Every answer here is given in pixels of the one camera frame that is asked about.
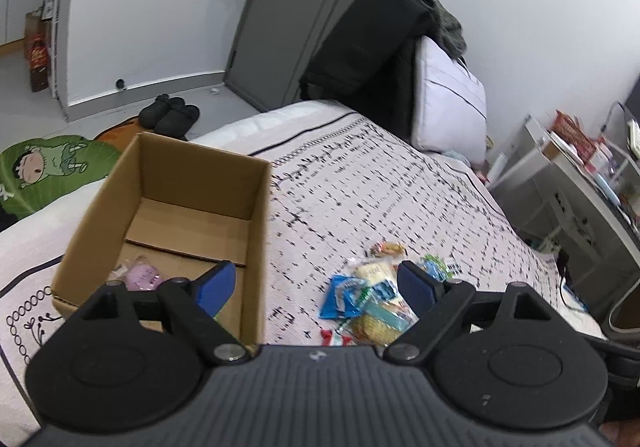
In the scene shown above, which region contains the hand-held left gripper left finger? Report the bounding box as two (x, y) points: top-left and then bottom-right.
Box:
(75, 261), (249, 366)

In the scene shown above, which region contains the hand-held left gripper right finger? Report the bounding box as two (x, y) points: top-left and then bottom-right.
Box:
(382, 261), (556, 363)

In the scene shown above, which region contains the green snack packet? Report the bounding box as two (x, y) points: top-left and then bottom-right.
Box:
(420, 254), (463, 284)

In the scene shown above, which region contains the orange nut snack packet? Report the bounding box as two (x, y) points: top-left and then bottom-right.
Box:
(367, 241), (407, 259)

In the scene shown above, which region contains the blue snack packet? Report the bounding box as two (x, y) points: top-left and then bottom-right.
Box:
(318, 274), (373, 321)

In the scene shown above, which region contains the pink snack packet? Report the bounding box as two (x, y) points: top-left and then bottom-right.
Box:
(112, 254), (166, 292)

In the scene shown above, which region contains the small red white snack packet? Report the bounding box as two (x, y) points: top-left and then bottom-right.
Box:
(320, 327), (357, 348)

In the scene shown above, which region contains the brown cardboard box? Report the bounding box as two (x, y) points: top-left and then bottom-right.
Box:
(51, 131), (272, 349)

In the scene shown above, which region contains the black slipper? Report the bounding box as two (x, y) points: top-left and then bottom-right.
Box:
(139, 94), (175, 126)
(154, 102), (201, 139)

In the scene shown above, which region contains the white desk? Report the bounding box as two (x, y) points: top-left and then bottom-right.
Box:
(487, 114), (640, 303)

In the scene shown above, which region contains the orange floor mat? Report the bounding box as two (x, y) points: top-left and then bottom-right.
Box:
(95, 117), (147, 144)

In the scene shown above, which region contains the white pillow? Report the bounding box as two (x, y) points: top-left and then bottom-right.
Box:
(412, 34), (488, 155)

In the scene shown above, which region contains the green cartoon floor mat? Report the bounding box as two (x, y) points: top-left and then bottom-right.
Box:
(0, 134), (123, 221)

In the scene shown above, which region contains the red box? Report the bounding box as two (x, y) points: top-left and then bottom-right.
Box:
(550, 110), (599, 159)

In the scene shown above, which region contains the black jacket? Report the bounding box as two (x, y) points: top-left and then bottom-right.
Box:
(300, 0), (436, 148)

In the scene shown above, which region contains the grey green garment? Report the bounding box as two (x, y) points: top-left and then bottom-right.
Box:
(400, 0), (468, 62)

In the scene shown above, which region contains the grey door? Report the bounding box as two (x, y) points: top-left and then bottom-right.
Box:
(225, 0), (436, 113)

